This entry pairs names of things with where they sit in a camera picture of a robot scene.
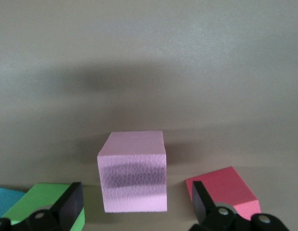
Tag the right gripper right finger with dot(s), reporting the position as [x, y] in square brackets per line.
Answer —
[204, 207]

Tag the green foam cube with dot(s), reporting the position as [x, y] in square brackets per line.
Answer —
[40, 195]

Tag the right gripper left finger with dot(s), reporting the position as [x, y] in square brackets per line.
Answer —
[69, 207]

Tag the blue foam cube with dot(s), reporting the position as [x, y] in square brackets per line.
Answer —
[4, 199]

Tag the red foam cube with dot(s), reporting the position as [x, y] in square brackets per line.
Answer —
[226, 185]

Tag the pink foam cube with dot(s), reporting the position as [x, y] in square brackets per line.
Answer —
[132, 168]

